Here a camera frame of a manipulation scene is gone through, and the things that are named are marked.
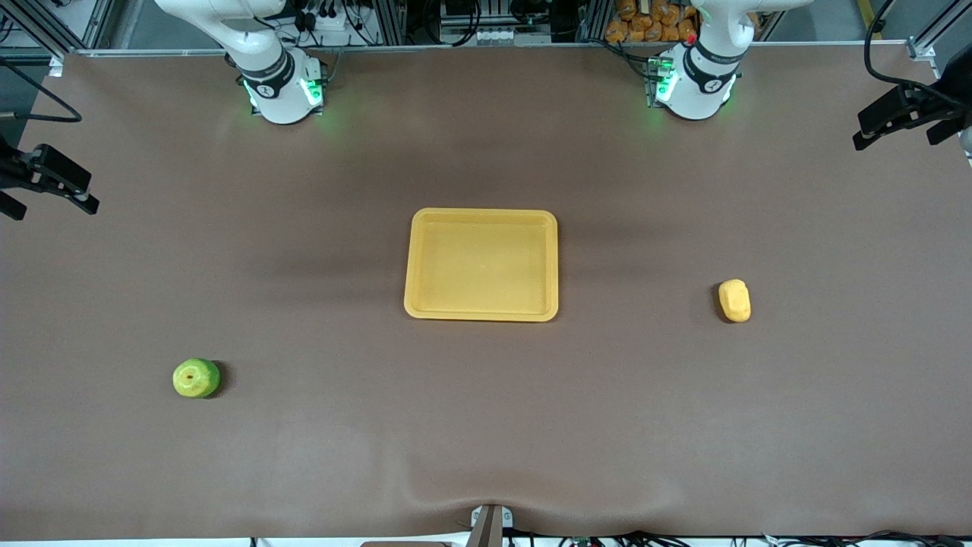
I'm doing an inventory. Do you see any yellow potato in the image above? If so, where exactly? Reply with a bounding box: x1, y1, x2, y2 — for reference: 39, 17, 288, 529
718, 279, 752, 324

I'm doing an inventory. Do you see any green apple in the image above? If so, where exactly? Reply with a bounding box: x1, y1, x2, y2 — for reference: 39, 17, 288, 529
172, 358, 222, 399

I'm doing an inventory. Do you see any yellow plastic tray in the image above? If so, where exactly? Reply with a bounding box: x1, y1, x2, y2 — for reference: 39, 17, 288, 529
403, 207, 560, 323

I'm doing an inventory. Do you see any pile of orange bread rolls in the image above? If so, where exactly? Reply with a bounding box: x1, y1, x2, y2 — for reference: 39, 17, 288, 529
605, 0, 699, 43

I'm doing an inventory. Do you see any white power strip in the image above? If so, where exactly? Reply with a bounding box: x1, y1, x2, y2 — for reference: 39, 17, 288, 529
300, 0, 365, 33

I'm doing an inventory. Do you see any brown table mat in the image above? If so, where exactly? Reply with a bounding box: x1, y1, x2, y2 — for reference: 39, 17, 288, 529
0, 42, 972, 542

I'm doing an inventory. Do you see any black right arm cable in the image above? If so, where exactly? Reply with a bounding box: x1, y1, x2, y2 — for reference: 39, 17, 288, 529
0, 57, 83, 124

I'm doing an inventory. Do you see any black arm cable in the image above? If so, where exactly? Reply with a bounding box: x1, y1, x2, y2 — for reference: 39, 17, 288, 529
864, 0, 972, 107
0, 57, 83, 124

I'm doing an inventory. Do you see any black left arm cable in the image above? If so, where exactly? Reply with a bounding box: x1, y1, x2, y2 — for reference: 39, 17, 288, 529
864, 0, 972, 107

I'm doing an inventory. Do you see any aluminium frame post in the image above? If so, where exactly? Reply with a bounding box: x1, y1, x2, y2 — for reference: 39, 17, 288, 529
581, 0, 612, 43
376, 0, 407, 45

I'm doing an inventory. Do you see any aluminium table edge rail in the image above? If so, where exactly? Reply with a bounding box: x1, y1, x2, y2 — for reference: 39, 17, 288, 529
72, 42, 912, 58

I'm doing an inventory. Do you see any grey metal camera mount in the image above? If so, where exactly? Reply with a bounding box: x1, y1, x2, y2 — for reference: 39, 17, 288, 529
465, 504, 514, 547

